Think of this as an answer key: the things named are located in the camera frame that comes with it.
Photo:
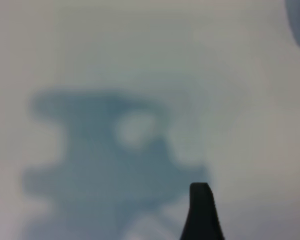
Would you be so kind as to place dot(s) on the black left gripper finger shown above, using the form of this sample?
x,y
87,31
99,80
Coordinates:
x,y
202,217

